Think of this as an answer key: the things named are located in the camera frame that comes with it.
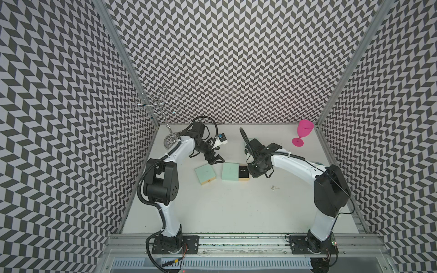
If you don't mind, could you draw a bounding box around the mint green drawer jewelry box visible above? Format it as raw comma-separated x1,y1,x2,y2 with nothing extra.
243,138,254,150

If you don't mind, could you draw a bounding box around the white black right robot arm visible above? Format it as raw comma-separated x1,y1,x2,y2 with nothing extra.
243,136,351,254

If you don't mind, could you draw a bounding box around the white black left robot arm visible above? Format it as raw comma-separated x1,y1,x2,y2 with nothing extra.
137,116,227,254

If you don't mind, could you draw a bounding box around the silver metal jewelry stand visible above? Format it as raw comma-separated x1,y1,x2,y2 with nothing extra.
133,87,182,150

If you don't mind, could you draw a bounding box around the pink plastic goblet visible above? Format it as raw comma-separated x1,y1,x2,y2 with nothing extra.
292,119,314,147

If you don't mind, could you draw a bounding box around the black corrugated left cable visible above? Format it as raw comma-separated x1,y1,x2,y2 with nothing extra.
191,115,219,137

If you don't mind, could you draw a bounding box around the black corrugated cable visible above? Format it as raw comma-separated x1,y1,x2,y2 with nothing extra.
239,127,252,151
191,115,219,137

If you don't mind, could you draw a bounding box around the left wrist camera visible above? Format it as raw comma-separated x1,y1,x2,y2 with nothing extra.
212,133,228,149

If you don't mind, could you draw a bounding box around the black corrugated right cable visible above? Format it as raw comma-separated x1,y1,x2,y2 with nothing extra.
239,127,252,151

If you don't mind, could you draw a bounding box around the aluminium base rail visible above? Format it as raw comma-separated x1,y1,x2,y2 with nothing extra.
101,233,390,258

